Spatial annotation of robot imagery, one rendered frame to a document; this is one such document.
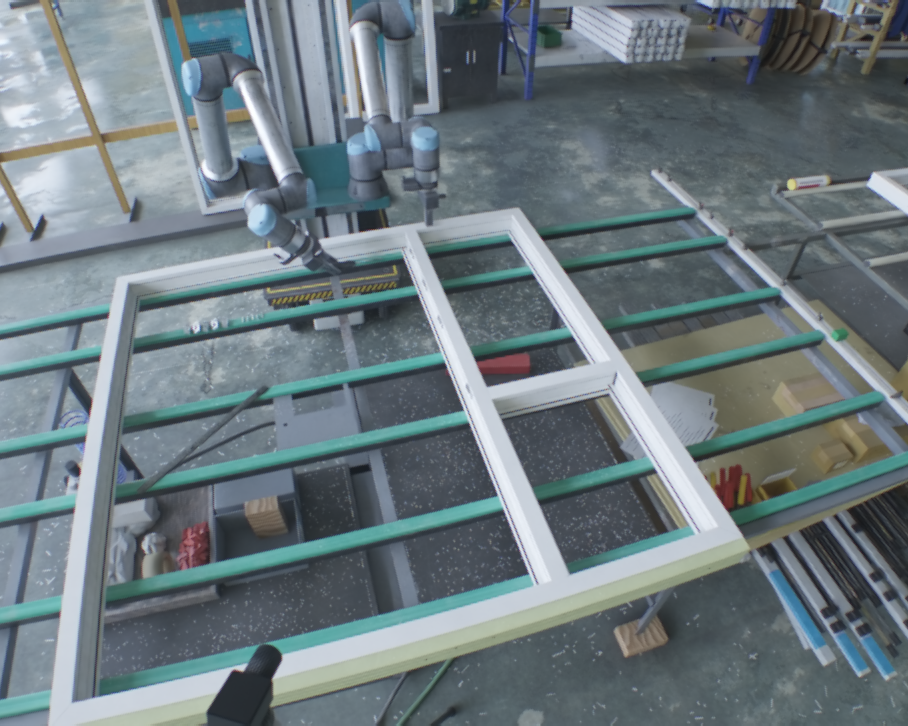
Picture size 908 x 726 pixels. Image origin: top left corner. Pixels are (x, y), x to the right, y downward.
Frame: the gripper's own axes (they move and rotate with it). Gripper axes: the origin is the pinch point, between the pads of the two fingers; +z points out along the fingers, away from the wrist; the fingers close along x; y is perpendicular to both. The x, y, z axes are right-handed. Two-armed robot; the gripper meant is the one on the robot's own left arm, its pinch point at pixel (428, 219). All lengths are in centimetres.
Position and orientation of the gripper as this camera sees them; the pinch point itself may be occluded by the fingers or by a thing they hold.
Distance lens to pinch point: 220.9
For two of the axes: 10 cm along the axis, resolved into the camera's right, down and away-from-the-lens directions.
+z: 0.0, 7.0, 7.2
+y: 9.6, -2.0, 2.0
